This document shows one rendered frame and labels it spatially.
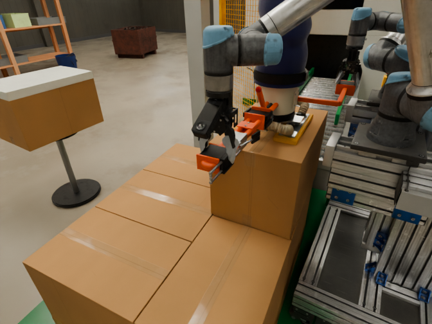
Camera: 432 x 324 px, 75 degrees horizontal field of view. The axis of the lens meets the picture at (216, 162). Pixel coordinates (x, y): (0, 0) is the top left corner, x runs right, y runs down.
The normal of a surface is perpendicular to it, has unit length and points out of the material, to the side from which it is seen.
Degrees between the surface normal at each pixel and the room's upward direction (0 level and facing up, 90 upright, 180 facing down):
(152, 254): 0
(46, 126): 90
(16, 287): 0
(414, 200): 90
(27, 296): 0
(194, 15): 90
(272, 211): 90
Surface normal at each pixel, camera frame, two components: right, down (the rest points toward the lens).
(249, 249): -0.02, -0.86
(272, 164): -0.46, 0.46
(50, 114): 0.85, 0.26
